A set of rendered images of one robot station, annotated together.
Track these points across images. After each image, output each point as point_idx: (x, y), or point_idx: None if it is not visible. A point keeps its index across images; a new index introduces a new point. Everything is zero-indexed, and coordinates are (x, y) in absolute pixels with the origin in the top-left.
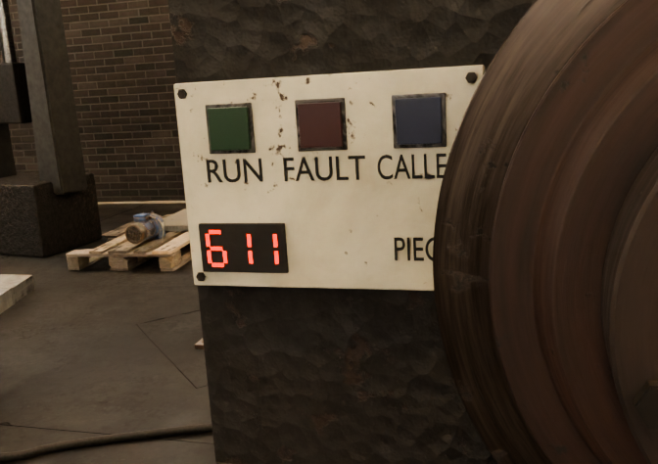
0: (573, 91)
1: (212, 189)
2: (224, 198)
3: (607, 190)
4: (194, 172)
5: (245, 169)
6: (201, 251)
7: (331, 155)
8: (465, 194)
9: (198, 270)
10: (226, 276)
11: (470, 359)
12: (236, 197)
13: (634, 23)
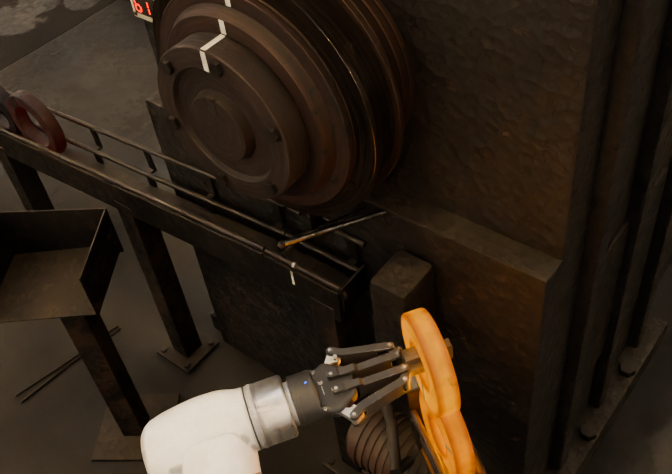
0: (167, 19)
1: None
2: None
3: None
4: None
5: None
6: (133, 3)
7: None
8: (159, 36)
9: (134, 10)
10: (144, 16)
11: None
12: None
13: (175, 5)
